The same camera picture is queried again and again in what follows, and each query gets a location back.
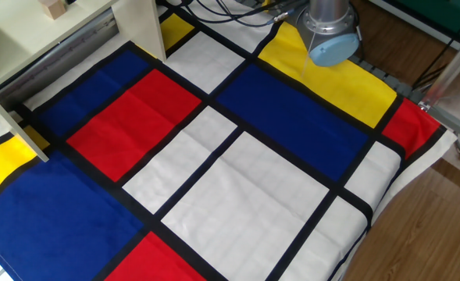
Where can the cream wooden shelf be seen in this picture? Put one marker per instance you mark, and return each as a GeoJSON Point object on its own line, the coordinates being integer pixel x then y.
{"type": "Point", "coordinates": [38, 43]}

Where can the aluminium frame post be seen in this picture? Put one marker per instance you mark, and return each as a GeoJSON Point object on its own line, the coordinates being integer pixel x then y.
{"type": "Point", "coordinates": [448, 70]}

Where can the small wooden block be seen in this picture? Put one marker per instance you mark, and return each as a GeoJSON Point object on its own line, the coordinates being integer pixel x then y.
{"type": "Point", "coordinates": [52, 8]}

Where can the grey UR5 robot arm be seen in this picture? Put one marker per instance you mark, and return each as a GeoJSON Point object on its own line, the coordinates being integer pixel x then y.
{"type": "Point", "coordinates": [329, 35]}

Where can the Mondrian pattern colour-block tablecloth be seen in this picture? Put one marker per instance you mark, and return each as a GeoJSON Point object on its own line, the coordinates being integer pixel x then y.
{"type": "Point", "coordinates": [233, 195]}

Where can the white zip tie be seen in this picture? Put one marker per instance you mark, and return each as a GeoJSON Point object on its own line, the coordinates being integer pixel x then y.
{"type": "Point", "coordinates": [309, 54]}

